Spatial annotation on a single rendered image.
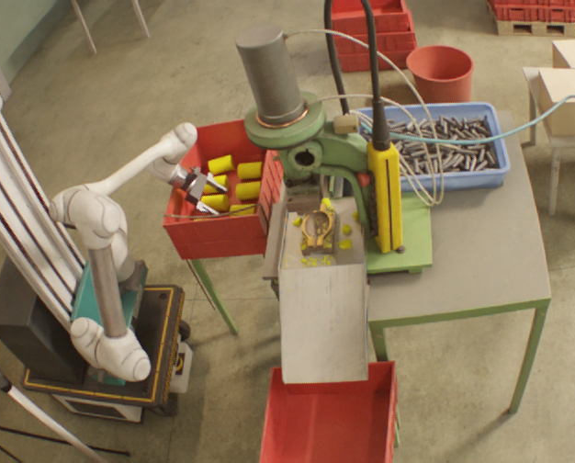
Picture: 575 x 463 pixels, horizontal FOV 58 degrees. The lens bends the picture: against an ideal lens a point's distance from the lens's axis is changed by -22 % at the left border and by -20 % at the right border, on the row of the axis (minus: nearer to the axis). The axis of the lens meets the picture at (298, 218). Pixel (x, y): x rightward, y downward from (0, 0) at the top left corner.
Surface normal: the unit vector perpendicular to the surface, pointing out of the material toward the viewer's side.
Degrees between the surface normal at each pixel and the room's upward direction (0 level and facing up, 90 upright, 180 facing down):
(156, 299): 0
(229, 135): 90
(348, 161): 90
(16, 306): 0
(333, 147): 90
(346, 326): 30
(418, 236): 0
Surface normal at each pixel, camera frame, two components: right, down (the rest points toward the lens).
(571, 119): -0.09, 0.74
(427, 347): -0.22, -0.67
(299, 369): -0.24, -0.22
